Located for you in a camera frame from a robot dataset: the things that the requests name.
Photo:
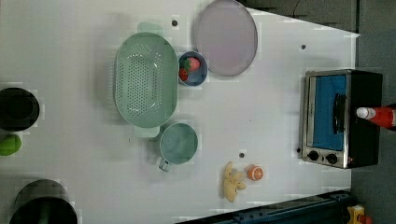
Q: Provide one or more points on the red ketchup bottle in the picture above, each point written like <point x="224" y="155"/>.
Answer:
<point x="381" y="116"/>

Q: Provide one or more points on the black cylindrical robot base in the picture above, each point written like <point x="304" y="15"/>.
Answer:
<point x="43" y="201"/>

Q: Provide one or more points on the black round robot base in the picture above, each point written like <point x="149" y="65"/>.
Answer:
<point x="19" y="109"/>

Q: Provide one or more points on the black toaster oven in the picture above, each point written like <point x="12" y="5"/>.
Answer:
<point x="333" y="133"/>

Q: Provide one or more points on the small blue bowl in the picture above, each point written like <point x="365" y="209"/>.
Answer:
<point x="196" y="78"/>

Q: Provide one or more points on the teal mug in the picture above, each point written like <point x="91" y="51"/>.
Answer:
<point x="178" y="145"/>

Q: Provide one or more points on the red toy fruit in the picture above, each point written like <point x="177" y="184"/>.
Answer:
<point x="183" y="74"/>

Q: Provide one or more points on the pink toy strawberry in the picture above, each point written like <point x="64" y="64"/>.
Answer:
<point x="191" y="64"/>

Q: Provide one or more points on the green perforated colander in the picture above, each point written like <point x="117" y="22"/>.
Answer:
<point x="146" y="68"/>

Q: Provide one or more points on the yellow plush toy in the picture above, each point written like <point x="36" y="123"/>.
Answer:
<point x="232" y="182"/>

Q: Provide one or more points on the lilac round plate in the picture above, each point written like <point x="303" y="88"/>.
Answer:
<point x="226" y="34"/>

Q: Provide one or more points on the orange slice toy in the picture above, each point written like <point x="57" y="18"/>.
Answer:
<point x="255" y="172"/>

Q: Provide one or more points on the yellow red object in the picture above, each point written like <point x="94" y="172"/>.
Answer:
<point x="358" y="216"/>

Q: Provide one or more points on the green round object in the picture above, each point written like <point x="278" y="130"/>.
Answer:
<point x="10" y="145"/>

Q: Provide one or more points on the blue metal frame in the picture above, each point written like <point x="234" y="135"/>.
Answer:
<point x="326" y="208"/>

